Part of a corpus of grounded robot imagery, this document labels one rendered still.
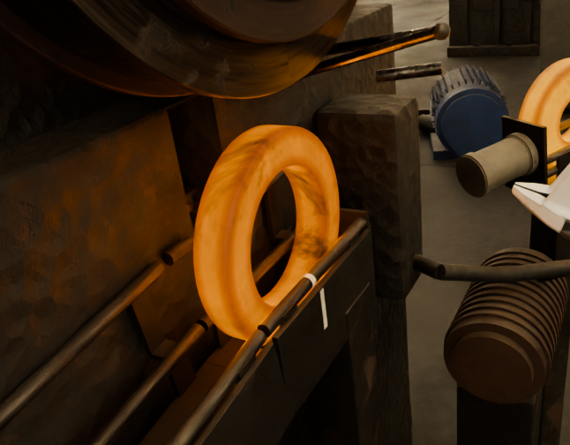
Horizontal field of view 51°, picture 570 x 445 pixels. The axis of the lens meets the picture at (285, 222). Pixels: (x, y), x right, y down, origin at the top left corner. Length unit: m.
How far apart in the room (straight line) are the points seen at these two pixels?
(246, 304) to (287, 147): 0.13
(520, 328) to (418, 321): 0.91
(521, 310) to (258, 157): 0.46
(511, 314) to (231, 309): 0.43
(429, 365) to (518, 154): 0.80
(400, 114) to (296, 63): 0.22
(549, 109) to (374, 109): 0.28
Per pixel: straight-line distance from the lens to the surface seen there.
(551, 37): 3.23
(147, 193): 0.48
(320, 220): 0.56
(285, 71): 0.45
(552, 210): 0.54
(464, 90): 2.54
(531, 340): 0.78
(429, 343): 1.60
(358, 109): 0.67
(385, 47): 0.52
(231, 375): 0.44
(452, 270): 0.74
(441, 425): 1.40
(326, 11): 0.47
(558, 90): 0.87
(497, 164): 0.82
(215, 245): 0.44
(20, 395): 0.42
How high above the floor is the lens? 0.98
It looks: 26 degrees down
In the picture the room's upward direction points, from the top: 8 degrees counter-clockwise
